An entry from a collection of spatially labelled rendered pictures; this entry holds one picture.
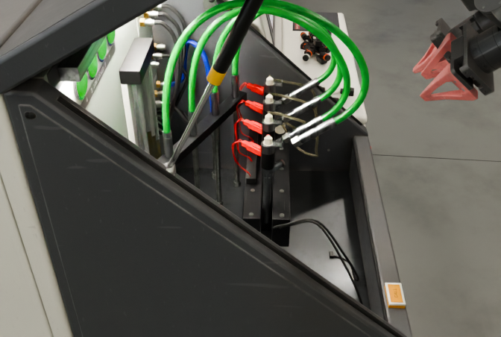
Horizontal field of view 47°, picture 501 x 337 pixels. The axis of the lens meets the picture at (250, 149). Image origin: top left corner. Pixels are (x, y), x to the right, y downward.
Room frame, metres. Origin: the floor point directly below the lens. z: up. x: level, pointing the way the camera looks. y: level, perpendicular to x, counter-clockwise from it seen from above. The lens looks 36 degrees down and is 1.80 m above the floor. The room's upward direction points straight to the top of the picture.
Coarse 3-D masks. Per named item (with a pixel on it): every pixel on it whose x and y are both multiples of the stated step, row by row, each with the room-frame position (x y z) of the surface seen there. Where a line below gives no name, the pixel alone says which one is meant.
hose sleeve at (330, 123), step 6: (330, 120) 0.92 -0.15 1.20; (318, 126) 0.92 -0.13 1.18; (324, 126) 0.92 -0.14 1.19; (330, 126) 0.91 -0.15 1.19; (306, 132) 0.92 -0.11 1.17; (312, 132) 0.92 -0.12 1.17; (318, 132) 0.91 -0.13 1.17; (300, 138) 0.92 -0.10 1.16; (306, 138) 0.92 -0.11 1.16; (312, 138) 0.92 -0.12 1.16
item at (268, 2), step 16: (240, 0) 0.93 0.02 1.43; (272, 0) 0.92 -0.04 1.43; (208, 16) 0.93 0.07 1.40; (320, 16) 0.92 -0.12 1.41; (192, 32) 0.93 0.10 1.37; (336, 32) 0.92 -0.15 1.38; (176, 48) 0.93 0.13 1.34; (352, 48) 0.91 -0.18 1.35; (368, 80) 0.91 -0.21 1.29; (352, 112) 0.91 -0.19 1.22
